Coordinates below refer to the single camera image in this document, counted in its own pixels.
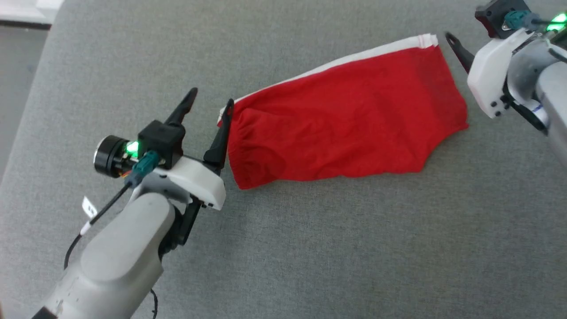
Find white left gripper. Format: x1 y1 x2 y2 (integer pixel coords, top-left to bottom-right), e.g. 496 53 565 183
132 87 235 211

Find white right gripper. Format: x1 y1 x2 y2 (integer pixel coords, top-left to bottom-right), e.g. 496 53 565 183
445 28 535 120

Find red shorts with white stripe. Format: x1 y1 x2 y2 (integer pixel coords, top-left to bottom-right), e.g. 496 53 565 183
217 34 470 191

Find black round left gripper motor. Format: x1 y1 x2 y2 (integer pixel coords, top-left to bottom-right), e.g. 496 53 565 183
93 135 139 179

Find grey-green fabric sofa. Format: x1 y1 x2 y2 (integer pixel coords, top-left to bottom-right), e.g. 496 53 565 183
0 0 567 319

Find black skirting strip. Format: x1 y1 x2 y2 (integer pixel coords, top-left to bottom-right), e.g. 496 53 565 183
0 19 53 31

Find black right cable, teal plug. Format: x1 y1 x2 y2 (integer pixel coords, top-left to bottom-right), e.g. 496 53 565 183
505 10 567 30

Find black cable, teal plug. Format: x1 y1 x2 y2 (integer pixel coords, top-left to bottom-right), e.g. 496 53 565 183
64 150 159 271
505 10 567 30

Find black left cable, teal plug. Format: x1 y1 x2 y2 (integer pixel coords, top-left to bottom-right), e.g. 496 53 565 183
64 150 159 271

